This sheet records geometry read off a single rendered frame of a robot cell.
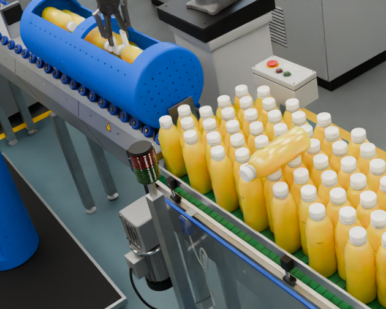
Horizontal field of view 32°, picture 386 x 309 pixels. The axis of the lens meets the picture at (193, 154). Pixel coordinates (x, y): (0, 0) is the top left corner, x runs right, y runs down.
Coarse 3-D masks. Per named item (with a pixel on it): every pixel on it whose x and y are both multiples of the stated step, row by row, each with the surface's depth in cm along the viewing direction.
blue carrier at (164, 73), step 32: (32, 0) 276; (64, 0) 285; (32, 32) 269; (64, 32) 251; (128, 32) 261; (64, 64) 254; (96, 64) 234; (128, 64) 221; (160, 64) 219; (192, 64) 227; (128, 96) 221; (160, 96) 224; (192, 96) 232
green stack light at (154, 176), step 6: (156, 162) 174; (150, 168) 172; (156, 168) 174; (138, 174) 174; (144, 174) 173; (150, 174) 173; (156, 174) 175; (138, 180) 176; (144, 180) 174; (150, 180) 174; (156, 180) 175
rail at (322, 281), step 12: (180, 180) 204; (192, 192) 199; (204, 204) 197; (216, 204) 192; (228, 216) 188; (240, 228) 185; (264, 240) 177; (276, 252) 175; (300, 264) 168; (312, 276) 166; (336, 288) 159; (348, 300) 158
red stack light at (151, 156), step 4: (152, 152) 171; (132, 156) 171; (144, 156) 170; (148, 156) 171; (152, 156) 172; (132, 160) 172; (136, 160) 171; (140, 160) 170; (144, 160) 171; (148, 160) 171; (152, 160) 172; (132, 164) 173; (136, 164) 172; (140, 164) 171; (144, 164) 171; (148, 164) 172; (152, 164) 172; (136, 168) 173; (140, 168) 172; (144, 168) 172
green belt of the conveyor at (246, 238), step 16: (176, 192) 212; (208, 192) 209; (208, 208) 203; (224, 224) 196; (256, 240) 188; (272, 240) 187; (272, 256) 183; (304, 256) 180; (336, 272) 174; (320, 288) 171; (336, 304) 166; (368, 304) 164
